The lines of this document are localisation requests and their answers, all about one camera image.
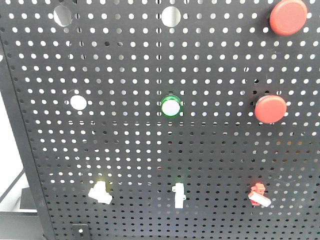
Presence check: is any red rotary switch lower right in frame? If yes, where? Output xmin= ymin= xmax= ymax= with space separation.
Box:
xmin=248 ymin=183 xmax=272 ymax=207

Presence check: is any black perforated pegboard panel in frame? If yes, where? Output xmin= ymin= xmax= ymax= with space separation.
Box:
xmin=0 ymin=0 xmax=320 ymax=240

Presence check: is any yellow rotary switch lower left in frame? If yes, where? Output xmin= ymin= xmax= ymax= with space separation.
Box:
xmin=88 ymin=181 xmax=113 ymax=205

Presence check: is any lower red mushroom button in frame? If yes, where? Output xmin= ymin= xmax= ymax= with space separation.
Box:
xmin=254 ymin=95 xmax=287 ymax=124

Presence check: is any green round push button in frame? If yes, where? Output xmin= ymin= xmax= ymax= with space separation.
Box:
xmin=161 ymin=94 xmax=182 ymax=117

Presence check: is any red mushroom button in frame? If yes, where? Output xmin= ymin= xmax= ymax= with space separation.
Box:
xmin=269 ymin=0 xmax=308 ymax=36
xmin=254 ymin=95 xmax=287 ymax=124

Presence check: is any upper red mushroom button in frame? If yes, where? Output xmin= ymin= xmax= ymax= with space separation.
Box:
xmin=269 ymin=0 xmax=308 ymax=36

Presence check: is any black box on desk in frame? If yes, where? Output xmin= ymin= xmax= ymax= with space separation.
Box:
xmin=0 ymin=172 xmax=46 ymax=240

